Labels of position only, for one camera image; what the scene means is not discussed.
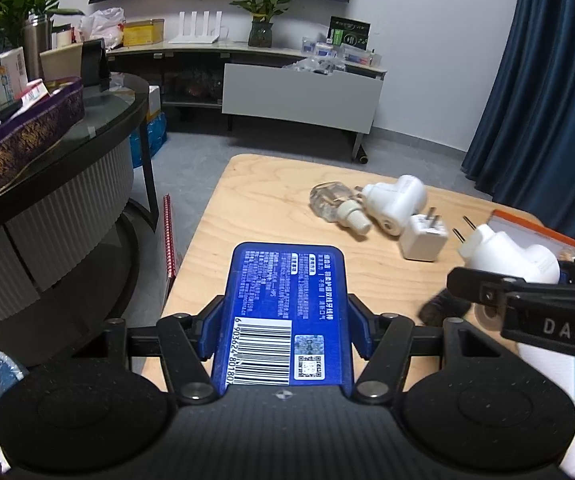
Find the purple gift box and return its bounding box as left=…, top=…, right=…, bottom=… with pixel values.
left=0, top=78, right=85, bottom=192

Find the wooden table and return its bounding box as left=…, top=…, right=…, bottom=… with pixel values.
left=139, top=153, right=575, bottom=478

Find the blue toothpaste box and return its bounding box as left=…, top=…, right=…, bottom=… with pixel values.
left=212, top=242, right=353, bottom=394

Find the black green display box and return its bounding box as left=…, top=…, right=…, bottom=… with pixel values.
left=327, top=16, right=370, bottom=51

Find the steel thermos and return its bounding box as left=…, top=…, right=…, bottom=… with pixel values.
left=22, top=14, right=52, bottom=80

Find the clear glass liquid bottle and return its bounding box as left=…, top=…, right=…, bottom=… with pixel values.
left=309, top=181, right=372, bottom=236

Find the dark blue curtain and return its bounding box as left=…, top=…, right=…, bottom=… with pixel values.
left=462, top=0, right=575, bottom=238

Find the black usb charger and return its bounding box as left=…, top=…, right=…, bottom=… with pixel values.
left=417, top=288, right=472, bottom=327

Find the white router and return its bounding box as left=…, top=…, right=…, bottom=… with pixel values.
left=169, top=11, right=222, bottom=44

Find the orange-rimmed white tray box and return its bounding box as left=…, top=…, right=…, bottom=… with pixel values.
left=487, top=209, right=575, bottom=400

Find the white TV cabinet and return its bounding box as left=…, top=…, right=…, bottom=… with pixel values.
left=109, top=41, right=386, bottom=164

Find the yellow box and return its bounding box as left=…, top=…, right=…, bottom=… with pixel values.
left=123, top=18, right=165, bottom=47

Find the round black glass table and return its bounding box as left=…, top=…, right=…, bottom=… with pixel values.
left=0, top=74, right=158, bottom=367

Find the red wrapped stick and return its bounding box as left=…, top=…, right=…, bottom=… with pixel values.
left=163, top=194, right=177, bottom=283

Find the white plastic bag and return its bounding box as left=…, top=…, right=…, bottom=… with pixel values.
left=79, top=8, right=126, bottom=49

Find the white cube charger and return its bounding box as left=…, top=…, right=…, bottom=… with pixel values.
left=398, top=207, right=449, bottom=262

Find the left green plant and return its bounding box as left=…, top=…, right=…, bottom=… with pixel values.
left=0, top=0, right=84, bottom=48

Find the white plug-in vaporizer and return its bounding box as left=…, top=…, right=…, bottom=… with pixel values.
left=355, top=174, right=427, bottom=236
left=452, top=209, right=561, bottom=284

